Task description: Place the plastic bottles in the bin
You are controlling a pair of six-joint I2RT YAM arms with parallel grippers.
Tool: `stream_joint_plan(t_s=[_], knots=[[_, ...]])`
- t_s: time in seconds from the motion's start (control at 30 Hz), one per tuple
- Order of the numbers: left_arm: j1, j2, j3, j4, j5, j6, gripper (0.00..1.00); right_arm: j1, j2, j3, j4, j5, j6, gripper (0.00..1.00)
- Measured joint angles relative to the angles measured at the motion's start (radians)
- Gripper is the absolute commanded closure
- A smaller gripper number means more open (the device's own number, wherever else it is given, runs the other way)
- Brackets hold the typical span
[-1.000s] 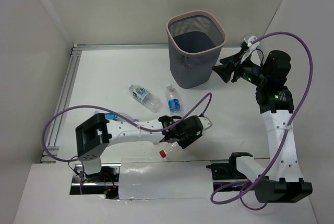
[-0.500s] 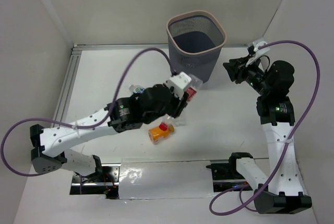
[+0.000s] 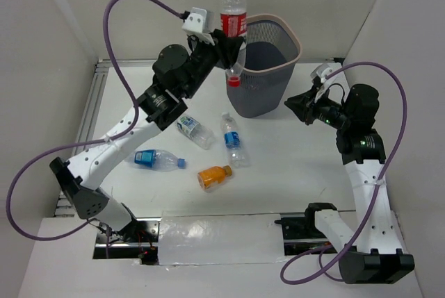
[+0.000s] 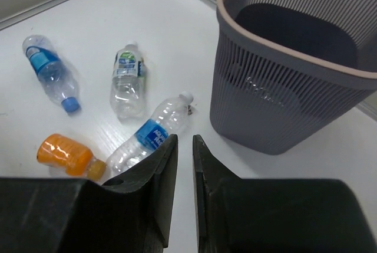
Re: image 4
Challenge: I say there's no crushed blue cap bottle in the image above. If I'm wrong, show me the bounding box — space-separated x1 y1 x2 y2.
22 35 81 114

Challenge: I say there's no blue label water bottle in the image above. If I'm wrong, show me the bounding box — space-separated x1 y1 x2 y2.
107 91 194 177

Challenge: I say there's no orange juice bottle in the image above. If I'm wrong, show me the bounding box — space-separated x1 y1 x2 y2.
37 133 107 182

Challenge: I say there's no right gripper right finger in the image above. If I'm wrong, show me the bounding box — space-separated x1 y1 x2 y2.
193 135 376 252

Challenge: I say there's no grey mesh waste bin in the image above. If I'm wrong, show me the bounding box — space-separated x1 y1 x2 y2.
210 0 376 155

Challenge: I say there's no green white label bottle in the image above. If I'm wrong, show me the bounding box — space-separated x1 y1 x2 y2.
110 41 147 120

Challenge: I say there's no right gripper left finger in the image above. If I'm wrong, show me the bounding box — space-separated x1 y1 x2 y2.
1 134 178 252

